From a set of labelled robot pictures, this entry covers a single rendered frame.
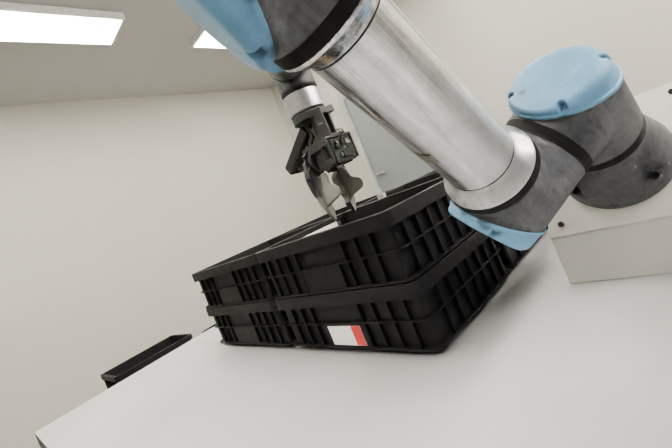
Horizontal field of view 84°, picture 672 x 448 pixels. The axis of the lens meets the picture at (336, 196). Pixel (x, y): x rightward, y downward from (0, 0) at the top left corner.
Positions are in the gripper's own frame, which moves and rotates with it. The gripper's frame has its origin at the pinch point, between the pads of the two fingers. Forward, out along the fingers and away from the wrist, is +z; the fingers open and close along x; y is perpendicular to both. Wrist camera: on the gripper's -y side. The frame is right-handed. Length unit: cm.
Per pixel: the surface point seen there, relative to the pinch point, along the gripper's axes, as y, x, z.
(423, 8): -106, 311, -141
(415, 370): 16.4, -14.3, 24.8
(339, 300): 2.8, -11.5, 14.2
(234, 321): -45.1, -9.6, 17.7
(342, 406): 9.5, -23.5, 24.8
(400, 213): 20.2, -8.3, 3.1
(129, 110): -338, 99, -168
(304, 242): -0.2, -11.4, 2.6
